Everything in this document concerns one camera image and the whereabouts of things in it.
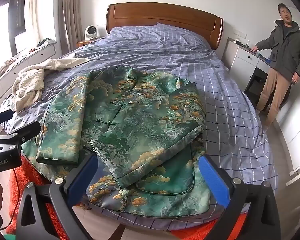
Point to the white wardrobe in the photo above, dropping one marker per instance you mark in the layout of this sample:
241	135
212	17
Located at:
297	135

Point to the wooden headboard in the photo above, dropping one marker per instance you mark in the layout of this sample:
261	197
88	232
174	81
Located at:
165	12

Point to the beige curtain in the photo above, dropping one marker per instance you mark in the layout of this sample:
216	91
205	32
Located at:
70	12

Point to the window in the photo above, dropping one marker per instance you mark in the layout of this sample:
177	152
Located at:
5	25

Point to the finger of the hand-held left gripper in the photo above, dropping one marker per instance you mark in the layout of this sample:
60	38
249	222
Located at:
1	118
25	131

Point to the white desk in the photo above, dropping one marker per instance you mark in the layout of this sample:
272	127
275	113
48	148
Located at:
242	60

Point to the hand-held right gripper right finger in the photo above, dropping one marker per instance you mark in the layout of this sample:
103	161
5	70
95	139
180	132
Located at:
212	177

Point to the small white fan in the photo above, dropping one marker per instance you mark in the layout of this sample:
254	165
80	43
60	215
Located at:
90	32

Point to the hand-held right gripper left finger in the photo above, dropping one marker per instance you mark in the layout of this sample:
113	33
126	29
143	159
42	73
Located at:
83	177

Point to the white windowsill cabinet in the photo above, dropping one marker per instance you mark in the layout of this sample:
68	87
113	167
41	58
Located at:
43	53

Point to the orange fleece blanket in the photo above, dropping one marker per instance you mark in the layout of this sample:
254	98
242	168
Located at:
18	182

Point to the dark green clutter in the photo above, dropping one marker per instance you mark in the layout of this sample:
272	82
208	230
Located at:
43	42

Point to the green printed padded jacket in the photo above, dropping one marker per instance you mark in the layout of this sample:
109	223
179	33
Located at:
140	120

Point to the blue item on desk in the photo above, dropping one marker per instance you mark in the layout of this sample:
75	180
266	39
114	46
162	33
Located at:
264	58

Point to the cream fleece blanket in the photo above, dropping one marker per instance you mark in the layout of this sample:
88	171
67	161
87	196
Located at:
27	85

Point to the wooden nightstand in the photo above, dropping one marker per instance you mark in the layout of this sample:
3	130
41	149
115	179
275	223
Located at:
86	42

